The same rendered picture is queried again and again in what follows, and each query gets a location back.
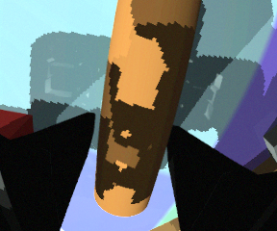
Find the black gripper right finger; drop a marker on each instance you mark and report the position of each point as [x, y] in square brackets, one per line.
[214, 193]

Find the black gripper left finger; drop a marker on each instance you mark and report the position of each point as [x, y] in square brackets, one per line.
[39, 172]

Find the brown cylinder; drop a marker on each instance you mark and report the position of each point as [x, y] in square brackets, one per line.
[147, 65]

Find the orange bar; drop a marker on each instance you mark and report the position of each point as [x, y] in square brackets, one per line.
[265, 167]

